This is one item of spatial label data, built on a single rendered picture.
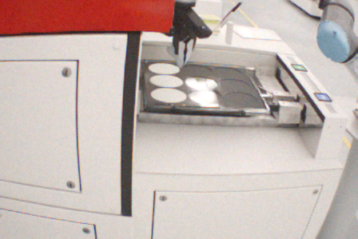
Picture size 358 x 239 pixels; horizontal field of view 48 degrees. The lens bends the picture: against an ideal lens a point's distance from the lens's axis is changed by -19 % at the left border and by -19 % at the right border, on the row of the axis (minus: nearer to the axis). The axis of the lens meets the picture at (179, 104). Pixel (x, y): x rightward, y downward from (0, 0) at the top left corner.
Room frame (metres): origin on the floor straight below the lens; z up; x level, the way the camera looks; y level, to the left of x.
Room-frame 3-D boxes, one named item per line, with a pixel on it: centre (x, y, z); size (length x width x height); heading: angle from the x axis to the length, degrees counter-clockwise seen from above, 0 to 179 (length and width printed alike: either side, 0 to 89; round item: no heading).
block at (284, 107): (1.31, -0.34, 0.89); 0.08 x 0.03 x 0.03; 98
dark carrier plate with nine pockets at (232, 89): (1.41, -0.06, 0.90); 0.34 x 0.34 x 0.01; 8
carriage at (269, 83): (1.46, -0.32, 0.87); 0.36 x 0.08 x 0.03; 8
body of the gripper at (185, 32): (1.38, 0.02, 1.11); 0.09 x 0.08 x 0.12; 49
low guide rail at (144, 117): (1.30, -0.14, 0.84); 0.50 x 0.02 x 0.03; 98
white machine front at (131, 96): (1.19, 0.14, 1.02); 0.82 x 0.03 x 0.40; 8
